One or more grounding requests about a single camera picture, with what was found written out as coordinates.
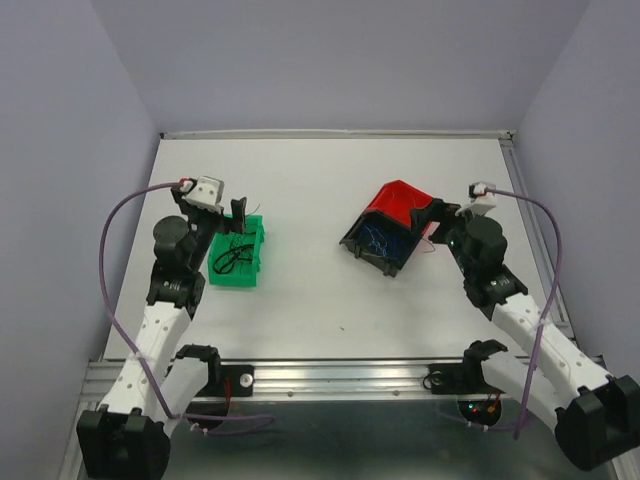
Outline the red and black bin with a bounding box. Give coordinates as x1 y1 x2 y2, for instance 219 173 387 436
339 180 433 277

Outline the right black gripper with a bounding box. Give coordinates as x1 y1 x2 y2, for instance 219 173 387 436
409 196 486 276

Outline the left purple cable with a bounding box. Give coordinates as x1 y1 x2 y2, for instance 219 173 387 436
97 180 276 437

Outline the aluminium rail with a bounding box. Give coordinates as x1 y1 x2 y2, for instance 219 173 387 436
79 355 616 402
499 139 570 327

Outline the black thin wire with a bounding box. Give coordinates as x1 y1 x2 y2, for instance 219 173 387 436
211 201 264 277

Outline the orange wire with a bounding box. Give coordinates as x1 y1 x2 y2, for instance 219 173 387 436
394 184 441 255

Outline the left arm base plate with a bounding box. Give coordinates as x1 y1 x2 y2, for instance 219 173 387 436
189 362 255 398

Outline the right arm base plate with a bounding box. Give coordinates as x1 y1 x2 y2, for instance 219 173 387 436
422 339 508 395

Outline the front aluminium rail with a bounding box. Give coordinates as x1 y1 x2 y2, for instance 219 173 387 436
79 355 616 402

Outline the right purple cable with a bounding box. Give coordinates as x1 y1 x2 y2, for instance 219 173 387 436
469 184 565 441

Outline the purple cable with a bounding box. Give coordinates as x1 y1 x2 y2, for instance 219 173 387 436
469 184 565 441
97 180 276 437

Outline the right aluminium rail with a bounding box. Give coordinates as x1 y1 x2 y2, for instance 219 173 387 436
499 139 570 327

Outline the green plastic bin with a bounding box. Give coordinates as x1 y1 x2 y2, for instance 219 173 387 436
207 215 265 288

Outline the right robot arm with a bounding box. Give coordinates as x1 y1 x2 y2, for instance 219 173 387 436
410 193 639 471

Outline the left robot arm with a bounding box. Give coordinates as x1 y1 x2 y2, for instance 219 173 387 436
76 187 247 479

